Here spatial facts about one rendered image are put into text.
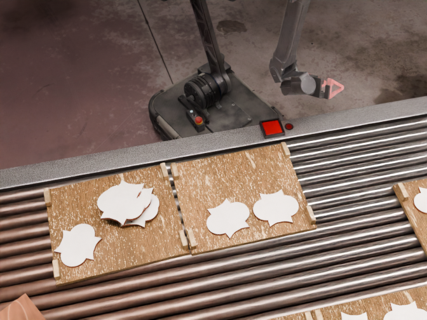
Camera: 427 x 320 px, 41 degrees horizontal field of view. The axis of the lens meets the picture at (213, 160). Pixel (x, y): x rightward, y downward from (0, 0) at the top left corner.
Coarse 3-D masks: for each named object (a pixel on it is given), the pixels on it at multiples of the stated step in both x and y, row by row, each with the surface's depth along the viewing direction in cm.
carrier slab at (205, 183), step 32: (224, 160) 199; (256, 160) 200; (288, 160) 200; (192, 192) 192; (224, 192) 192; (256, 192) 192; (288, 192) 192; (192, 224) 184; (256, 224) 185; (288, 224) 185
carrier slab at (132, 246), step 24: (144, 168) 197; (72, 192) 191; (96, 192) 191; (168, 192) 191; (48, 216) 186; (72, 216) 186; (96, 216) 186; (168, 216) 186; (120, 240) 181; (144, 240) 181; (168, 240) 181; (96, 264) 176; (120, 264) 176; (144, 264) 177
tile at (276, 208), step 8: (280, 192) 190; (264, 200) 189; (272, 200) 189; (280, 200) 189; (288, 200) 189; (256, 208) 187; (264, 208) 187; (272, 208) 187; (280, 208) 187; (288, 208) 187; (296, 208) 187; (256, 216) 185; (264, 216) 185; (272, 216) 185; (280, 216) 185; (288, 216) 185; (272, 224) 183
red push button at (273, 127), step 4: (276, 120) 211; (264, 124) 210; (268, 124) 210; (272, 124) 210; (276, 124) 210; (264, 128) 209; (268, 128) 209; (272, 128) 209; (276, 128) 209; (280, 128) 209; (268, 132) 208; (272, 132) 208; (276, 132) 208; (280, 132) 208
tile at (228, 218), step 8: (216, 208) 187; (224, 208) 187; (232, 208) 187; (240, 208) 187; (216, 216) 185; (224, 216) 185; (232, 216) 185; (240, 216) 185; (248, 216) 185; (208, 224) 183; (216, 224) 183; (224, 224) 183; (232, 224) 183; (240, 224) 183; (216, 232) 181; (224, 232) 181; (232, 232) 181
